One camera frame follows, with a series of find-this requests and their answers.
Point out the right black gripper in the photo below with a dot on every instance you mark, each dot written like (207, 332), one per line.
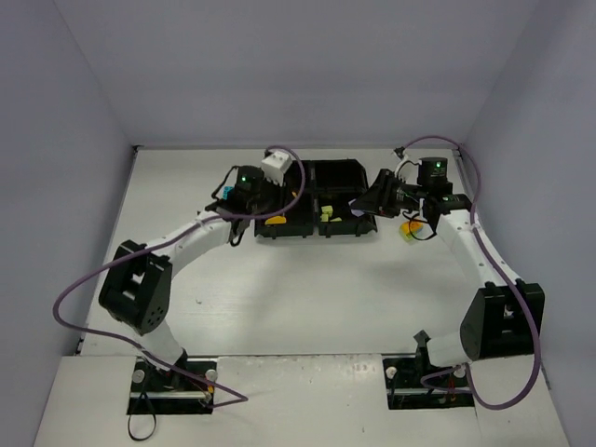
(388, 192)

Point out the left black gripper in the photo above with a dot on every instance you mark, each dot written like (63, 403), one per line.
(268, 196)

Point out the turquoise lego block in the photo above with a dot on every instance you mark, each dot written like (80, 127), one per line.
(226, 192)

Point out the orange rounded lego block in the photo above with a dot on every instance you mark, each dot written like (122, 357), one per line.
(276, 220)

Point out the yellow orange lego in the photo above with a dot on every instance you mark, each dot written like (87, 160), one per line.
(413, 231)

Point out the light green square lego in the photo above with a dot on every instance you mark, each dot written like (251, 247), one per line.
(326, 213)

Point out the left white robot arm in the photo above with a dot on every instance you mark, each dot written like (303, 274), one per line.
(136, 289)

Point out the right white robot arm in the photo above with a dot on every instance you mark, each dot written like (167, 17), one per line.
(504, 316)

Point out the black four-compartment bin tray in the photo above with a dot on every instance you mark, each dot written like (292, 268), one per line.
(327, 182)

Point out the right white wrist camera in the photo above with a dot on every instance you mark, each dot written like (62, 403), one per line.
(404, 169)

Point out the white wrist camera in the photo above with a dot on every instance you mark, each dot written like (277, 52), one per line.
(404, 169)
(274, 166)

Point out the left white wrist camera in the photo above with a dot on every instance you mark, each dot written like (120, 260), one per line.
(274, 166)

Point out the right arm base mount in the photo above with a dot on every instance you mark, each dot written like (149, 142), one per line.
(413, 385)

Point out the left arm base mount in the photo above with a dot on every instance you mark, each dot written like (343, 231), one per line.
(154, 391)

